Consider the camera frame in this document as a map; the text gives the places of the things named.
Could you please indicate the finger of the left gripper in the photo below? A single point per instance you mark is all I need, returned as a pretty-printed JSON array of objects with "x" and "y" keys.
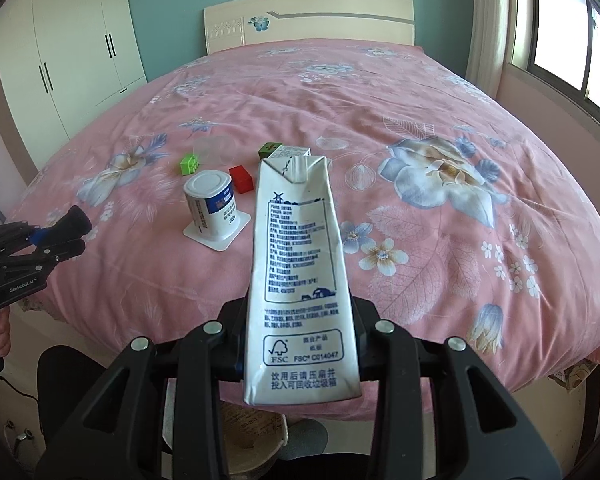
[
  {"x": 47, "y": 257},
  {"x": 72, "y": 226}
]

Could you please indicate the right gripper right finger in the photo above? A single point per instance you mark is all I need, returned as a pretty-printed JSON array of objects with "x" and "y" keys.
[{"x": 480, "y": 431}]

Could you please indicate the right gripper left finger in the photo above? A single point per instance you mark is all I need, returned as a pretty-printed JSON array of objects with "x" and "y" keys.
[{"x": 116, "y": 421}]

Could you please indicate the white milk carton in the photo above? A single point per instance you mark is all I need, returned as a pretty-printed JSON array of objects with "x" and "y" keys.
[{"x": 300, "y": 337}]

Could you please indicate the white trash bin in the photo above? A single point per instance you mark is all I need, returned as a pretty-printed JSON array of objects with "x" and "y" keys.
[{"x": 252, "y": 440}]

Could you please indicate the light green toy block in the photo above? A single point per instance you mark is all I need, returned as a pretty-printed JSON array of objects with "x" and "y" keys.
[{"x": 189, "y": 164}]

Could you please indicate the red block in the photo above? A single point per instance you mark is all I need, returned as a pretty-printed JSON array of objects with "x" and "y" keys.
[{"x": 242, "y": 180}]

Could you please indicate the cream wardrobe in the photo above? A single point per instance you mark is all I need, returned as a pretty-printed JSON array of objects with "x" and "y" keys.
[{"x": 62, "y": 64}]

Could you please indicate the black stool base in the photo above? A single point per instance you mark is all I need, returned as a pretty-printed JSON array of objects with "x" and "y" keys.
[{"x": 305, "y": 438}]

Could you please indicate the dark green cube block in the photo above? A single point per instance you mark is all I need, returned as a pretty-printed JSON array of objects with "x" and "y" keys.
[{"x": 267, "y": 149}]

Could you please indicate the small white box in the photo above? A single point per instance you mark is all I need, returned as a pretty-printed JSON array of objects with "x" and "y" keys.
[{"x": 290, "y": 151}]

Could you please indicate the cream bed headboard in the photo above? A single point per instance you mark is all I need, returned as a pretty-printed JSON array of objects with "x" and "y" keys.
[{"x": 241, "y": 23}]

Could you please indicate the cream curtain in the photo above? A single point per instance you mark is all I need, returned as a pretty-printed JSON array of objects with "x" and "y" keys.
[{"x": 488, "y": 45}]

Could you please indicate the window with frame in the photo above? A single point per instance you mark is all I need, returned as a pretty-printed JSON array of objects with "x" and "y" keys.
[{"x": 558, "y": 41}]

